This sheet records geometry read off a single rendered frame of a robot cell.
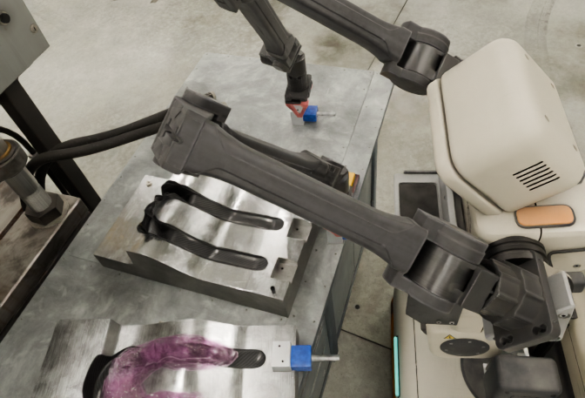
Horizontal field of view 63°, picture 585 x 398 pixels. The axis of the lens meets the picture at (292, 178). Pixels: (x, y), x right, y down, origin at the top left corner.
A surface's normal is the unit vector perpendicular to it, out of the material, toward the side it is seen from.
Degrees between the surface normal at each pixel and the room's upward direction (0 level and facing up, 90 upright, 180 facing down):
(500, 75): 35
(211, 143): 50
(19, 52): 90
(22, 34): 90
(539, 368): 0
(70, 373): 0
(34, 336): 0
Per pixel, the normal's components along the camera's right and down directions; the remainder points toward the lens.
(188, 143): 0.07, 0.17
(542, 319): -0.86, -0.39
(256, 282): -0.11, -0.63
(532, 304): 0.36, 0.01
